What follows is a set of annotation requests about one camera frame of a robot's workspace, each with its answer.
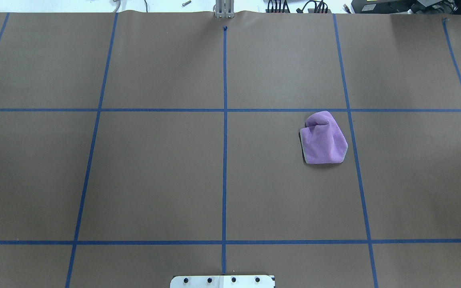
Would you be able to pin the black monitor equipment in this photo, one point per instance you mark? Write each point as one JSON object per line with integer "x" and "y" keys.
{"x": 402, "y": 6}

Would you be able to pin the aluminium frame post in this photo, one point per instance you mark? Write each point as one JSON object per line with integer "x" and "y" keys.
{"x": 224, "y": 9}

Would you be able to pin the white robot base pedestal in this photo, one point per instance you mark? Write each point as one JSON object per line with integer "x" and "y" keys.
{"x": 223, "y": 281}

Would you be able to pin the purple cloth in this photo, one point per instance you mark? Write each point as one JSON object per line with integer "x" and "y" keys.
{"x": 322, "y": 140}

